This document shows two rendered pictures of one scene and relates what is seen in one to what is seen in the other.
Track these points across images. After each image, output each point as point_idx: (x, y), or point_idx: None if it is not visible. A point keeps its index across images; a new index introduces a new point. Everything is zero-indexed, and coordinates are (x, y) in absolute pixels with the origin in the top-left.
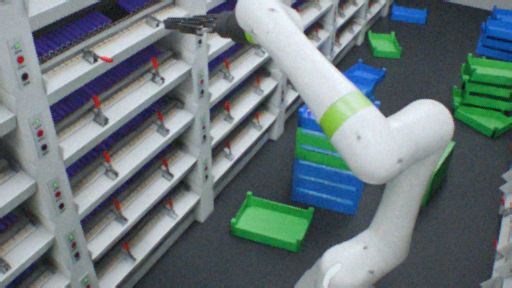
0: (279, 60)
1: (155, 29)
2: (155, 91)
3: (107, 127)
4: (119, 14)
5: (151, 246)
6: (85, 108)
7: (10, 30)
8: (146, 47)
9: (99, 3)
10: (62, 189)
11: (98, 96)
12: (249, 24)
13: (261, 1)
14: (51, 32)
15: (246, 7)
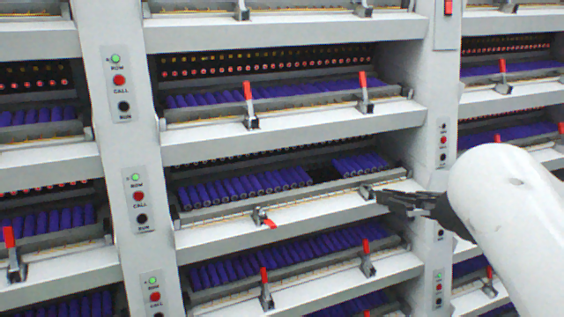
0: (517, 298)
1: (367, 202)
2: (359, 283)
3: (270, 313)
4: (329, 176)
5: None
6: (253, 280)
7: (129, 156)
8: (369, 224)
9: (307, 159)
10: None
11: (278, 269)
12: (463, 206)
13: (495, 163)
14: (232, 179)
15: (463, 173)
